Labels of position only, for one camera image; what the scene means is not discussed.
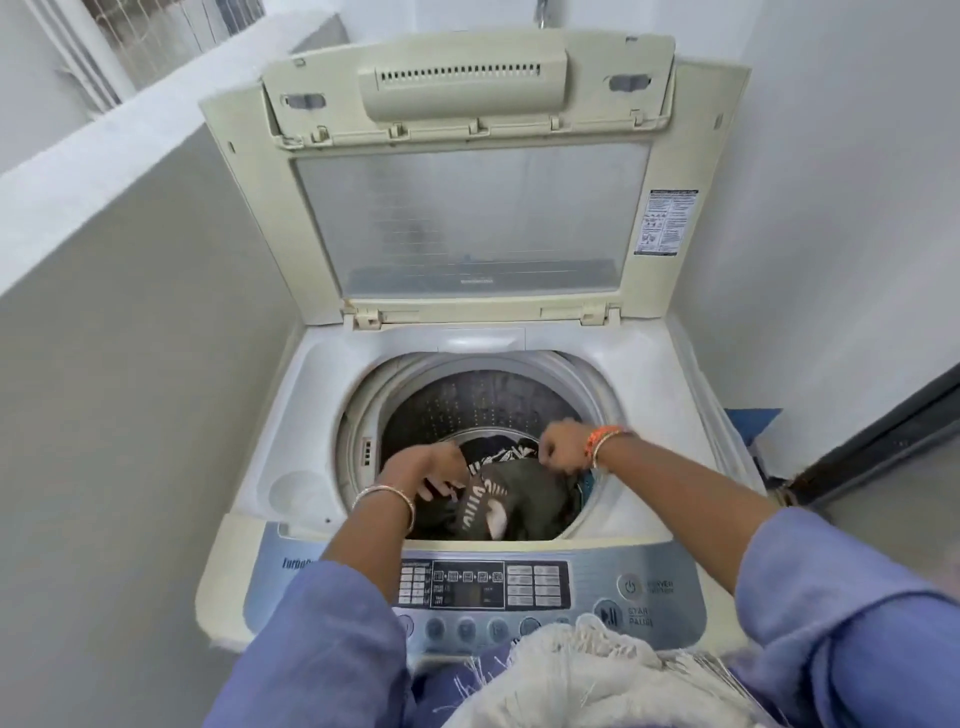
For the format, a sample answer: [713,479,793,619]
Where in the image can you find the thin beaded bangle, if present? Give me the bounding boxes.
[350,485,417,535]
[590,428,639,474]

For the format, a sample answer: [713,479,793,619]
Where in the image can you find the person's right forearm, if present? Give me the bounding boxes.
[596,434,785,560]

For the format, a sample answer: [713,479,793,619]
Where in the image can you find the orange braided bracelet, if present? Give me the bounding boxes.
[581,425,628,470]

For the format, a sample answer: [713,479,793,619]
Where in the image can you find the lavender blue tunic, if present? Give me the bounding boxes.
[202,506,960,728]

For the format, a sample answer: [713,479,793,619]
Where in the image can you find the black white patterned garment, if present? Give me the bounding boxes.
[453,442,541,541]

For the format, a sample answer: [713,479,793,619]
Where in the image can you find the washing machine lid with window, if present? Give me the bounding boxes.
[198,29,751,329]

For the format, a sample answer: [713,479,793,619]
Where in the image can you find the person's left hand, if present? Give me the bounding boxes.
[378,442,470,502]

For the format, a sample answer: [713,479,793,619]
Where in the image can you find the black framed glass door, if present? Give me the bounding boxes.
[779,363,960,541]

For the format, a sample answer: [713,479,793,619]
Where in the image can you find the cream and blue washing machine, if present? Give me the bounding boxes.
[196,29,766,676]

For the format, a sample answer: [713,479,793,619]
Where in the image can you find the window with metal grille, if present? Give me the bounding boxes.
[22,0,268,114]

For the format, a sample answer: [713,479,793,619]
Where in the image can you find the white instruction sticker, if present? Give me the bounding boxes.
[633,188,700,258]

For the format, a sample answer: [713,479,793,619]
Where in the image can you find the person's right hand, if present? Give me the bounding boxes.
[538,418,601,475]

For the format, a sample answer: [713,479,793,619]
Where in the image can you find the white fringed scarf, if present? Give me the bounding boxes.
[449,614,766,728]

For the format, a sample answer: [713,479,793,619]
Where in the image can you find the person's left forearm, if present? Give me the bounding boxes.
[318,487,418,605]

